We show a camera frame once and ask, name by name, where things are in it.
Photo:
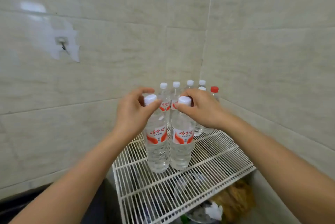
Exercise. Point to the person's right hand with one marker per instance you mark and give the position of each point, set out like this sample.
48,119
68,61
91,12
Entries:
206,112

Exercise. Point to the red-capped clear bottle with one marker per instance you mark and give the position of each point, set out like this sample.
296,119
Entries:
214,90

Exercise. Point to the person's right thumb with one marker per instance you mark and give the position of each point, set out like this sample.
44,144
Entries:
185,109

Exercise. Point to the person's right forearm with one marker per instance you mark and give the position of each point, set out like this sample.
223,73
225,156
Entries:
277,168

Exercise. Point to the row of white-capped bottles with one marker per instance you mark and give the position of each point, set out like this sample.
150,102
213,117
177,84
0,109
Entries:
165,96

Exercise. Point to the person's left forearm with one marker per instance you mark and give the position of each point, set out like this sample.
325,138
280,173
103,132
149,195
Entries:
73,182

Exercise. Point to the person's left thumb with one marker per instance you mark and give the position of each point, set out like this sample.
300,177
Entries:
152,108

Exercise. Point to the clear plastic water bottle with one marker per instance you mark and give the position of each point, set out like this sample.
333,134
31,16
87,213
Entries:
180,153
157,153

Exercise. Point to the person's left hand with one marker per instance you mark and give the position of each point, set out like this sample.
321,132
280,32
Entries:
129,116

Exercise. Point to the brown crumpled bag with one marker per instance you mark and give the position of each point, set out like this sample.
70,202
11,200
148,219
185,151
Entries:
235,200

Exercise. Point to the metal wall hook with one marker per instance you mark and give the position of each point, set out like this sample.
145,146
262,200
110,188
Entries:
61,41

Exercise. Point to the white crumpled plastic wrapper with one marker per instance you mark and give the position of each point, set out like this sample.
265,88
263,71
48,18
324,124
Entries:
213,211

